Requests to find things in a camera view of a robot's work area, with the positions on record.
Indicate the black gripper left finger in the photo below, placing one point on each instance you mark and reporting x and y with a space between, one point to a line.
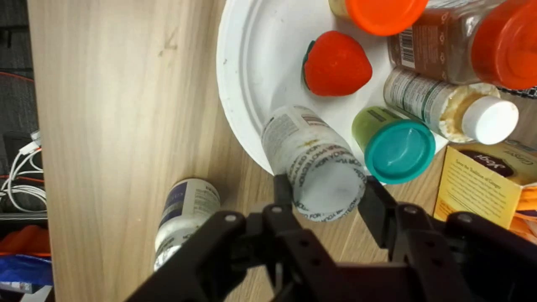
224 252

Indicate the brown spice jar orange lid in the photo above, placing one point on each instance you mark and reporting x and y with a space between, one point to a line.
437 51

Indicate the red bag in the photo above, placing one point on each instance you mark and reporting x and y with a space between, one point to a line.
26 240

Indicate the blue box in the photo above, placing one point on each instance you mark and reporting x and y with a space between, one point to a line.
26 274

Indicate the open yellow tea box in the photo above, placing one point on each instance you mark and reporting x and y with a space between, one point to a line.
476 190

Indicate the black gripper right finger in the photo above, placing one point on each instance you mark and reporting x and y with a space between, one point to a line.
464 257

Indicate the red toy strawberry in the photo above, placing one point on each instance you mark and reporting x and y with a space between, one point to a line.
337 64

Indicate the white pill bottle blue label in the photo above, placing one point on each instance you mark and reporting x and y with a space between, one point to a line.
313 161
187 212

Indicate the white paper plate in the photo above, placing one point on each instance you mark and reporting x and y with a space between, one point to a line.
263 56

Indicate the slim cream bottle white cap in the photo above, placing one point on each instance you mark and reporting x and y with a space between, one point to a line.
426 101

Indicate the small yellow tub orange lid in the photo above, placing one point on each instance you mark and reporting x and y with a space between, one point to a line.
387 14

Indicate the small green tub teal lid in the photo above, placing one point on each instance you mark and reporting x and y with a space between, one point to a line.
400 151

